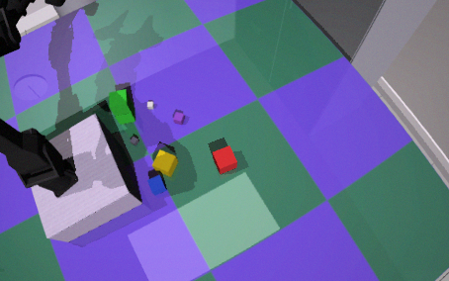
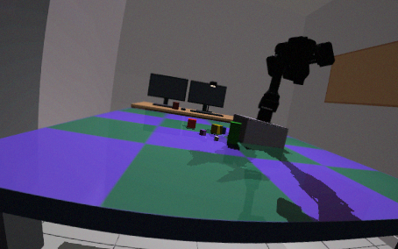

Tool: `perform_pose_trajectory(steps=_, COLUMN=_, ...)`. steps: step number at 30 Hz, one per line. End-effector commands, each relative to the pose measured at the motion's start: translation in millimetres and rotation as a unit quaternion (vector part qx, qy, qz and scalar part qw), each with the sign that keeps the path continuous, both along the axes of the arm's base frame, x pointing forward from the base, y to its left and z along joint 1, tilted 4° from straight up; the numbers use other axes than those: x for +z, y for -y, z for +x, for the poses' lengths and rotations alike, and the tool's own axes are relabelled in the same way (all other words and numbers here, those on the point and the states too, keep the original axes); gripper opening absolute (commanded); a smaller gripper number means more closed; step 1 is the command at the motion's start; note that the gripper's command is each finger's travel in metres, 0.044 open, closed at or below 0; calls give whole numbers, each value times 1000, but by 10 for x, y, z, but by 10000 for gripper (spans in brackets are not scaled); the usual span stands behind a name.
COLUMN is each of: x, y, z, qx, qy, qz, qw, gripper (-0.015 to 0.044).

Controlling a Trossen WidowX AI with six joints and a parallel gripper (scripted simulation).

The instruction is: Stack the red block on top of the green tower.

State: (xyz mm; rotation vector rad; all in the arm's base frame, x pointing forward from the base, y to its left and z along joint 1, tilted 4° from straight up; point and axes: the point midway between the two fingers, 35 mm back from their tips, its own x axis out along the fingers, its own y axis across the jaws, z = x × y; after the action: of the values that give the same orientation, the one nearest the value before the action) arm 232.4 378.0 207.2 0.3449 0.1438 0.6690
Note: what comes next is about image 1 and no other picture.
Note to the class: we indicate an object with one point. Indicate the blue block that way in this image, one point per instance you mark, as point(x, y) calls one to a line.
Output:
point(156, 185)

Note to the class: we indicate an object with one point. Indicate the yellow block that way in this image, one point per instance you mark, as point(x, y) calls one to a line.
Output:
point(165, 163)

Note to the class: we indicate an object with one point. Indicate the green block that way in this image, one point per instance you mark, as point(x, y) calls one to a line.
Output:
point(127, 118)
point(120, 102)

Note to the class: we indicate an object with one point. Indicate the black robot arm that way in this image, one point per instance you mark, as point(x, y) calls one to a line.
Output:
point(31, 155)

